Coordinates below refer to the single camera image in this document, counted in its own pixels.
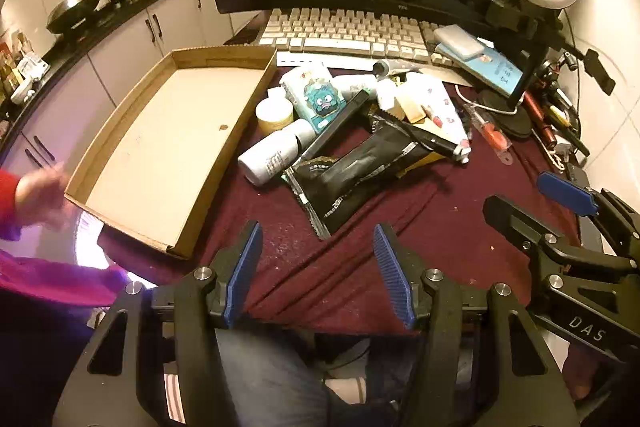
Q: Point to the light blue book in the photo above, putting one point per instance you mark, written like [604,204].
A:
[500,69]

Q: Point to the person's legs in jeans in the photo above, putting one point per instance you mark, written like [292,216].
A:
[270,382]

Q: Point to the white kitchen cabinets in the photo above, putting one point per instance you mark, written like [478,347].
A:
[125,52]

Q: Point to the person's right hand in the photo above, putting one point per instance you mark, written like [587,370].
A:
[580,377]

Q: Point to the pile of pens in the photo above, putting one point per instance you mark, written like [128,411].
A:
[550,117]

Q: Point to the shallow cardboard box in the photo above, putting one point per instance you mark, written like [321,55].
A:
[165,142]

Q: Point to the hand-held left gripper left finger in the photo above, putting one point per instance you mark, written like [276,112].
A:
[245,272]

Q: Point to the black wok with lid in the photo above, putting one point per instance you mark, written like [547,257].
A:
[75,7]

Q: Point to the white power bank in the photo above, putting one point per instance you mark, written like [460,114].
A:
[457,41]

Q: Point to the burgundy tablecloth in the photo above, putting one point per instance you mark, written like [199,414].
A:
[450,247]

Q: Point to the black kitchen countertop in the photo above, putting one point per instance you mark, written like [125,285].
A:
[115,14]

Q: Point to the pink floral hand cream tube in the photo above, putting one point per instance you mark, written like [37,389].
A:
[440,107]

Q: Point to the black marker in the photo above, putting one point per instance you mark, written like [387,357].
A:
[420,137]
[340,122]

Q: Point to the white spray bottle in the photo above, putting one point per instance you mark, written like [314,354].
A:
[270,154]

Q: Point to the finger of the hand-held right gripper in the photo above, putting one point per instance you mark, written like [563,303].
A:
[515,219]
[570,194]

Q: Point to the cartoon print tissue pack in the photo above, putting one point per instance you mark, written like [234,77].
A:
[315,99]

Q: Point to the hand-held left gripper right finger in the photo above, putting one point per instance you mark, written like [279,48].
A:
[395,277]

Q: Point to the white keyboard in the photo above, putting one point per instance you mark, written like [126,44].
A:
[350,32]

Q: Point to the yellow jar white lid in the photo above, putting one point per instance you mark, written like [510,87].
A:
[274,114]

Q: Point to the black snack packet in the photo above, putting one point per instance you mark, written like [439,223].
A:
[350,177]

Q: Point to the red transparent pen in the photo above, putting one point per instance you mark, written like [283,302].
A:
[492,134]

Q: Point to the silver tube black cap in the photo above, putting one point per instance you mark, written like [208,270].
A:
[400,67]

